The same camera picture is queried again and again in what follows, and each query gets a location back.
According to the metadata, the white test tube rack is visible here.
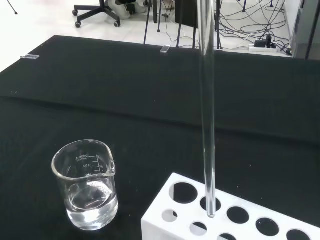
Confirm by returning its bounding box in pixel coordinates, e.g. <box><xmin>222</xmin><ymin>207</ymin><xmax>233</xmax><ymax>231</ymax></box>
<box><xmin>140</xmin><ymin>172</ymin><xmax>320</xmax><ymax>240</ymax></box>

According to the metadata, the black table cloth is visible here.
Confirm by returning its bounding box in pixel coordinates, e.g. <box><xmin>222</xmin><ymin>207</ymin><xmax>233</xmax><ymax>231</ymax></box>
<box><xmin>0</xmin><ymin>34</ymin><xmax>320</xmax><ymax>240</ymax></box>

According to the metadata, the black tripod leg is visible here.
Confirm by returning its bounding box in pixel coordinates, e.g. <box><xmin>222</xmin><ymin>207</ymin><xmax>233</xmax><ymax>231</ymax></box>
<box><xmin>143</xmin><ymin>0</ymin><xmax>154</xmax><ymax>45</ymax></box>
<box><xmin>174</xmin><ymin>0</ymin><xmax>184</xmax><ymax>49</ymax></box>

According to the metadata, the glass beaker with water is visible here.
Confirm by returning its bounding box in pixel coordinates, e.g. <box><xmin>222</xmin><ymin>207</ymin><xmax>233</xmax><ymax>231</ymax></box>
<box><xmin>51</xmin><ymin>139</ymin><xmax>119</xmax><ymax>232</ymax></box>

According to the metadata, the person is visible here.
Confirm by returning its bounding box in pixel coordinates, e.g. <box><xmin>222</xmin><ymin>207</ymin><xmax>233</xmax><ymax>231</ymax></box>
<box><xmin>104</xmin><ymin>0</ymin><xmax>151</xmax><ymax>20</ymax></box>

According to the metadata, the black office chair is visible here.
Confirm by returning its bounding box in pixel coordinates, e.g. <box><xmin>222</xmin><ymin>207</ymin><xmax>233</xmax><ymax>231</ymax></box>
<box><xmin>72</xmin><ymin>0</ymin><xmax>122</xmax><ymax>29</ymax></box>

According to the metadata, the white power strip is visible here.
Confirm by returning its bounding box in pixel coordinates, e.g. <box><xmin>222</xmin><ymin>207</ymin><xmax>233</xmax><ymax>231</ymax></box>
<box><xmin>248</xmin><ymin>44</ymin><xmax>279</xmax><ymax>53</ymax></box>

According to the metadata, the black plug adapter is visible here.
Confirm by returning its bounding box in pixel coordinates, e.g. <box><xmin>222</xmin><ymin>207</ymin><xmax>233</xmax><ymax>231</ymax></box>
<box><xmin>253</xmin><ymin>34</ymin><xmax>274</xmax><ymax>49</ymax></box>

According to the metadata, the grey cabinet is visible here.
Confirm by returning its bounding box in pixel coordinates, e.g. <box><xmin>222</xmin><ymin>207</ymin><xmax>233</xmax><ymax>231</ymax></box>
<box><xmin>290</xmin><ymin>0</ymin><xmax>320</xmax><ymax>61</ymax></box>

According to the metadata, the black floor cable tangle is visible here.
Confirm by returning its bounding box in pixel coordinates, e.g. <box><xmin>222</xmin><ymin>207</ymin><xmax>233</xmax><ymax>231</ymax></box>
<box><xmin>216</xmin><ymin>0</ymin><xmax>294</xmax><ymax>56</ymax></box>

